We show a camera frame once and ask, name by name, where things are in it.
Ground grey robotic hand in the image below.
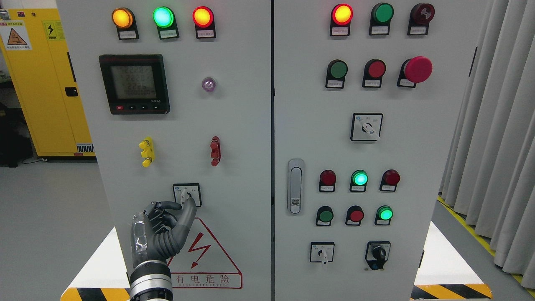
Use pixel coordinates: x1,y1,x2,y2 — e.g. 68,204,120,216
130,196,197,268

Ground white rotary light switch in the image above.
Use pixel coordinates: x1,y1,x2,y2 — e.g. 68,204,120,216
172,183,202,207

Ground amber indicator light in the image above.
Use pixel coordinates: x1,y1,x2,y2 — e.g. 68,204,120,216
112,8,139,40

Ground red electric hazard warning sticker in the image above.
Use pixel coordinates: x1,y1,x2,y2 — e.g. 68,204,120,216
167,218,243,289

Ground yellow terminal connector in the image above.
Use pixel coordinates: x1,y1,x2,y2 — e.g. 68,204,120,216
139,137,155,168

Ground red terminal connector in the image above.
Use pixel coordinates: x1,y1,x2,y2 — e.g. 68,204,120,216
210,136,222,166

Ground black digital power meter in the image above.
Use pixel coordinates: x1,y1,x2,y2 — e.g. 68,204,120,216
99,54,170,115

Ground small clear lamp bulb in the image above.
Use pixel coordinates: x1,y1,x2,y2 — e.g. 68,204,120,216
202,77,217,93

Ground dark red indicator light left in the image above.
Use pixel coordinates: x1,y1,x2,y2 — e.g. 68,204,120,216
318,169,336,192

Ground dark red indicator light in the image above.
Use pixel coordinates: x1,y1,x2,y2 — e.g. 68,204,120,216
380,169,400,192
318,169,336,192

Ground grey electrical control cabinet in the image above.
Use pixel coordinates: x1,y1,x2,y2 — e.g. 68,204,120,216
56,0,488,301

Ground red push button lower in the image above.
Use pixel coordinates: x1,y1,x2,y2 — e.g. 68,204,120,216
345,205,364,226

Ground red push button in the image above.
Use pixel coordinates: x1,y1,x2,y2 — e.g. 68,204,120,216
362,59,386,88
345,205,364,226

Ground green lit indicator light middle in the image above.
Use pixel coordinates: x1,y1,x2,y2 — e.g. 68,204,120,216
349,169,369,192

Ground green lit indicator light top-left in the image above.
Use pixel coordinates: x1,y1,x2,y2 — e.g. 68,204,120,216
152,6,180,40

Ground red lit indicator light top-left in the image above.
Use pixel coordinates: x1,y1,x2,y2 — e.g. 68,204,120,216
192,6,216,39

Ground yellow safety storage cabinet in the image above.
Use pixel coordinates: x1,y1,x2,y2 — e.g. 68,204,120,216
1,8,96,159

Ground green lit push button lower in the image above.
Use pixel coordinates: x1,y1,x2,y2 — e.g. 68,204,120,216
374,205,393,226

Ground dark red indicator light right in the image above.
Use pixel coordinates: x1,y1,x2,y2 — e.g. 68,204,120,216
380,169,400,192

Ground green push button upper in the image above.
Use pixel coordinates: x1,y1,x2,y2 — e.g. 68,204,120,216
325,59,348,89

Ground red push button upper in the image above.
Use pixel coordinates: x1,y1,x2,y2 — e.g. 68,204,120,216
362,59,386,88

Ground red lit indicator light right door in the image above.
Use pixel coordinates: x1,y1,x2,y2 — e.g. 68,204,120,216
329,3,353,37

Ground red mushroom emergency stop button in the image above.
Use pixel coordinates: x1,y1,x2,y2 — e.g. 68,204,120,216
396,56,433,88

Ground green indicator light top right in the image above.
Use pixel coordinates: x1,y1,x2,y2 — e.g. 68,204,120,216
369,2,394,36

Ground grey curtain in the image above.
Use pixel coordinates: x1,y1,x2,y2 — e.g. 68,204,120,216
440,0,535,289

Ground dark red buzzer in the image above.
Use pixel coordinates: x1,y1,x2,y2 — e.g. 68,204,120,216
407,3,435,36

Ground silver cabinet door handle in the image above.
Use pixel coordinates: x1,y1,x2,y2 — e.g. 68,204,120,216
287,158,305,215

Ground white rotary selector switch lower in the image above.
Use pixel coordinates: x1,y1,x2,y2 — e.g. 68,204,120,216
309,241,336,265

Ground black knob selector switch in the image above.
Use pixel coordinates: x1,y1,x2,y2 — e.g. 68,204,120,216
364,241,391,270

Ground white rotary selector switch upper-right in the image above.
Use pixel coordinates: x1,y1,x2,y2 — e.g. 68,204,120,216
350,113,383,143

